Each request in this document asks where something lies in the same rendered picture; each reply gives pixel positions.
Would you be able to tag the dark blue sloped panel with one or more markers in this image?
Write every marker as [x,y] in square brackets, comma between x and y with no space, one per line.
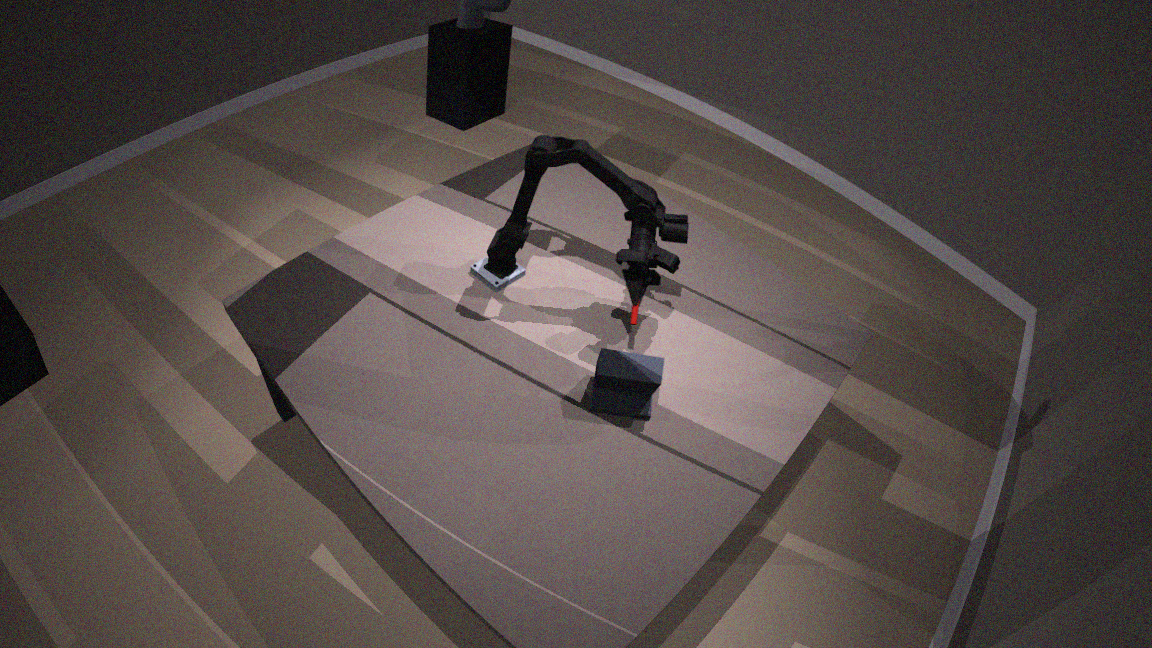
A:
[625,382]

